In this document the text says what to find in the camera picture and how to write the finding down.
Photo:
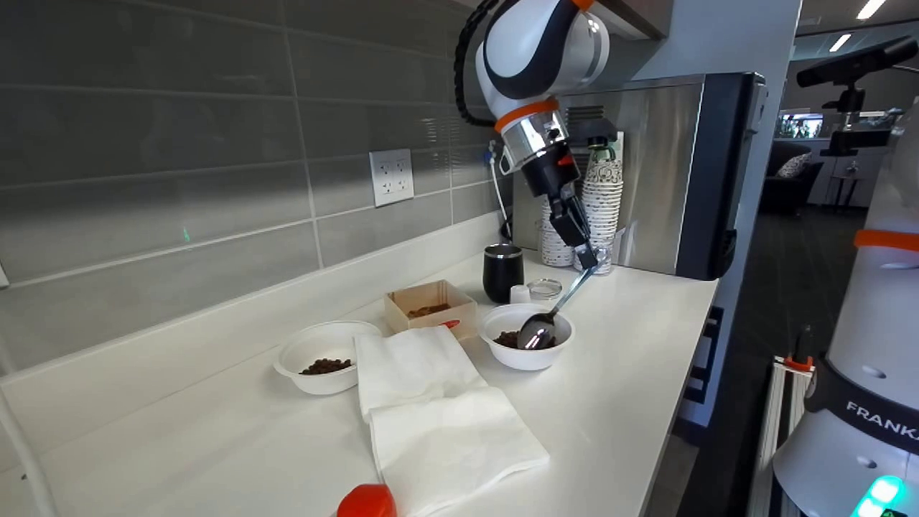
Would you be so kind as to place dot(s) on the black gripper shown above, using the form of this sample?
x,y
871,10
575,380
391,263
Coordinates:
x,y
556,176

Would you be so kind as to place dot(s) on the metal spoon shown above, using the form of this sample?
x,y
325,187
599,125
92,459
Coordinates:
x,y
556,310

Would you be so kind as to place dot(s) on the white bowl with brown bits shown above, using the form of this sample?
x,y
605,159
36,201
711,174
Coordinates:
x,y
519,346

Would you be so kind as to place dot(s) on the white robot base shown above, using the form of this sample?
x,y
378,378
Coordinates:
x,y
856,442

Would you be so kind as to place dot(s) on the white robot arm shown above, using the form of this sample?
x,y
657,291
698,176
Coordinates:
x,y
512,57

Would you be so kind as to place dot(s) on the small white bowl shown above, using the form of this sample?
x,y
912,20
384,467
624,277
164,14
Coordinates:
x,y
319,359

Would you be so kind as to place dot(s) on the paper cup stack right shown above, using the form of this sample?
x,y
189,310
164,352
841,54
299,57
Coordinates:
x,y
605,189

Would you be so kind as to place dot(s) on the black metal cup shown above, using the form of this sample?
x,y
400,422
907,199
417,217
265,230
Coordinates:
x,y
500,270

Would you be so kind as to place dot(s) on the wooden box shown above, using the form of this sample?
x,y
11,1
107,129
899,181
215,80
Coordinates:
x,y
431,306

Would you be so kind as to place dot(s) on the white paper towel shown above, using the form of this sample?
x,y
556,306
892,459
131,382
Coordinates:
x,y
440,434

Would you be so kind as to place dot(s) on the red round lid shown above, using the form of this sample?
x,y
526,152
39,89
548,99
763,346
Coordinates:
x,y
368,501

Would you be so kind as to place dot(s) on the white wall outlet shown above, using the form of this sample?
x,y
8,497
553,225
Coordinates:
x,y
391,176

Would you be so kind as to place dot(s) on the black camera on tripod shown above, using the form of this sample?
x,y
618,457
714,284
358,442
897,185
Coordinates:
x,y
846,73

